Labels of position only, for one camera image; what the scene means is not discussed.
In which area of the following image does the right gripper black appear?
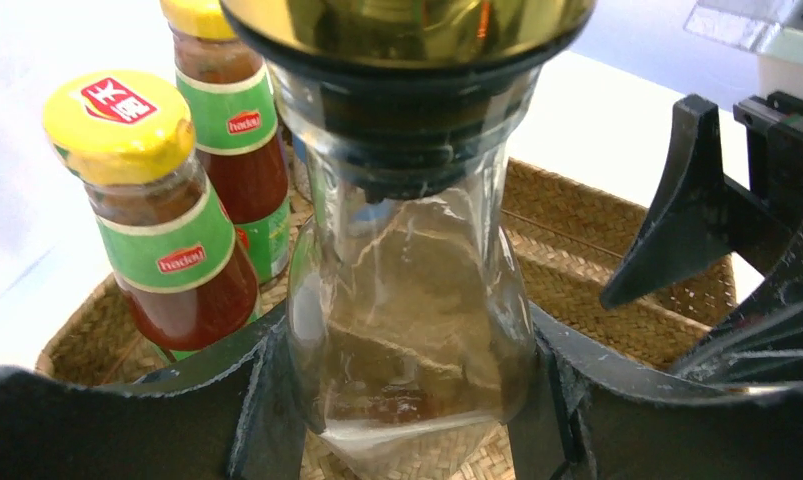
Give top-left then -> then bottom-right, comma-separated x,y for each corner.
600,91 -> 803,385

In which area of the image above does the tall glass oil bottle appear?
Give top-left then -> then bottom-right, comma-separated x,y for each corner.
222,1 -> 594,479

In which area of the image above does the yellow cap chili sauce bottle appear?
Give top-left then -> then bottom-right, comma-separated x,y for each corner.
43,70 -> 261,362

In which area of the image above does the silver lid salt jar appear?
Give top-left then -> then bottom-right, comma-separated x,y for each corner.
292,136 -> 312,202

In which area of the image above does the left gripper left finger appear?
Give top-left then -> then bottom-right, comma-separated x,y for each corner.
0,304 -> 305,479

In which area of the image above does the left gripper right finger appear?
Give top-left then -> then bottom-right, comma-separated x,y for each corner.
508,306 -> 803,479

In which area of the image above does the woven wicker divided tray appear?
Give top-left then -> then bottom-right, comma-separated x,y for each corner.
35,157 -> 738,480

